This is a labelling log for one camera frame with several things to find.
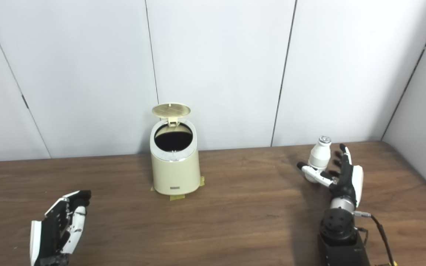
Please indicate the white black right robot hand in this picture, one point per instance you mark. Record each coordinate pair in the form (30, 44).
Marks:
(346, 184)

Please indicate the black wall panel hinge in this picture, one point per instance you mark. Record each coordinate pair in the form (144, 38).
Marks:
(25, 102)

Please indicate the cream round bin lid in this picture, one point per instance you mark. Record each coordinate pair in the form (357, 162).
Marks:
(171, 110)

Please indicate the small white plastic bottle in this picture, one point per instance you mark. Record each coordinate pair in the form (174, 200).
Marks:
(319, 155)

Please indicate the cream-colored cylindrical bin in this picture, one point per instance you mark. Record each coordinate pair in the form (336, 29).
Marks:
(175, 173)

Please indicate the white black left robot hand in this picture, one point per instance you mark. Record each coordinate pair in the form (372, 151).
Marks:
(52, 232)

